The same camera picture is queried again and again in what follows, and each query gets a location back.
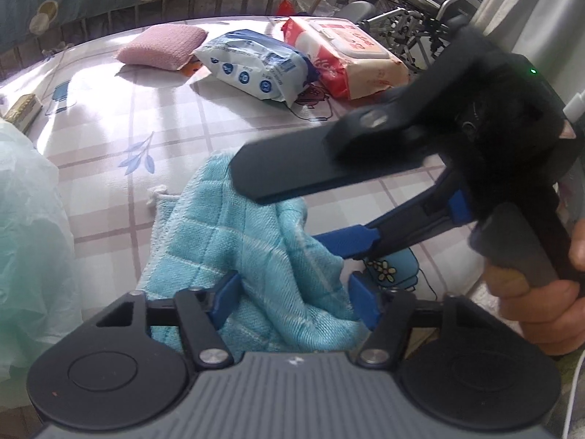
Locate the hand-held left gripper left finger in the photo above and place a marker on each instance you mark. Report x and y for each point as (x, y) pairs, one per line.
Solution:
(226, 290)

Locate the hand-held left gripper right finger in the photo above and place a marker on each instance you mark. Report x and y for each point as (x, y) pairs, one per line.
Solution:
(363, 292)

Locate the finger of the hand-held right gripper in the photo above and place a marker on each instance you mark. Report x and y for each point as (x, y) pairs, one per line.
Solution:
(352, 240)
(329, 169)

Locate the light blue checked towel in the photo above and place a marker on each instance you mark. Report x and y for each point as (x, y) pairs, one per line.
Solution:
(256, 247)

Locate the person's right hand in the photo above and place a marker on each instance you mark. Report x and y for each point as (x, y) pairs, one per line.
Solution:
(539, 315)

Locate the red white wipes pack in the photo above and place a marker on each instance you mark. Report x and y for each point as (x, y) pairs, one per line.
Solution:
(347, 55)

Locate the off-white curtain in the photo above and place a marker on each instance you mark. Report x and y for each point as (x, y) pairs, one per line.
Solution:
(525, 4)

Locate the blue white wipes pack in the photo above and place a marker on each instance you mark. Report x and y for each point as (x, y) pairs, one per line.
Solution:
(247, 64)

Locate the wheelchair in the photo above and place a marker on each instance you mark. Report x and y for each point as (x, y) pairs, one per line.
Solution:
(413, 7)

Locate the small orange packet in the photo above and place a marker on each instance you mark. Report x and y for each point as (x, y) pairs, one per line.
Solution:
(189, 67)

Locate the plaid flower printed bed sheet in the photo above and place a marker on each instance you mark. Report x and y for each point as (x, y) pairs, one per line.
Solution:
(137, 114)

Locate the pale green plastic bag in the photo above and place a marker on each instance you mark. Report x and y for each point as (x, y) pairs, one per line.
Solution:
(27, 238)

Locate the pink sponge pad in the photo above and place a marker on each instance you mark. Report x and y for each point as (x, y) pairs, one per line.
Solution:
(160, 48)

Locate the small gold box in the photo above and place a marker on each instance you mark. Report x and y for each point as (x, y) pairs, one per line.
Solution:
(23, 109)

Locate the bed rail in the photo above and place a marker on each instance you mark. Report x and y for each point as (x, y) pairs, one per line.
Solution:
(137, 11)

